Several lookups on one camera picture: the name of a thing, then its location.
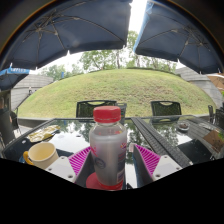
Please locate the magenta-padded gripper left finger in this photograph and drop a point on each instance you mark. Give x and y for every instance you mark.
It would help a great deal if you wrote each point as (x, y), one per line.
(63, 168)

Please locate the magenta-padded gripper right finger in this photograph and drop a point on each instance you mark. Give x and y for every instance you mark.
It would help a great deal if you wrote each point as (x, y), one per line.
(163, 165)

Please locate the clear red-capped drink bottle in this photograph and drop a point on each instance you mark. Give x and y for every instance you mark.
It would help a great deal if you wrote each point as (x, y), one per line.
(107, 150)

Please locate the flat round red coaster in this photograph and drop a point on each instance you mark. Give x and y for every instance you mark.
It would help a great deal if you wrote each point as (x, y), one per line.
(91, 182)

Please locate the yellow snack wrapper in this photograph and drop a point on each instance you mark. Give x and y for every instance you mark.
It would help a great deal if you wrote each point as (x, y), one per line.
(43, 133)

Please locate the small round bowl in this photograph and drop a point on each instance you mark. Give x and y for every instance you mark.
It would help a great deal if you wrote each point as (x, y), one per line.
(183, 126)

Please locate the black mesh chair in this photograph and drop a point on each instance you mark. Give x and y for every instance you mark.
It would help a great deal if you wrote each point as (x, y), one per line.
(87, 109)
(166, 108)

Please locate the dark patio chair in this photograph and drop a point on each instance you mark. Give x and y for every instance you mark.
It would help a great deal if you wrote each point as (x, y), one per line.
(6, 126)

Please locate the navy umbrella with lettered rim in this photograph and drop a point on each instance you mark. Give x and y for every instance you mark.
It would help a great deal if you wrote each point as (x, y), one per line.
(11, 78)

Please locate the navy umbrella with blue flap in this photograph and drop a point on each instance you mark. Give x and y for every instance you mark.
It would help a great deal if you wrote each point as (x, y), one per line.
(180, 36)

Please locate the large navy patio umbrella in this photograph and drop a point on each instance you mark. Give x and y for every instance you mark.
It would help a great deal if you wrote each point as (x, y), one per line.
(66, 30)

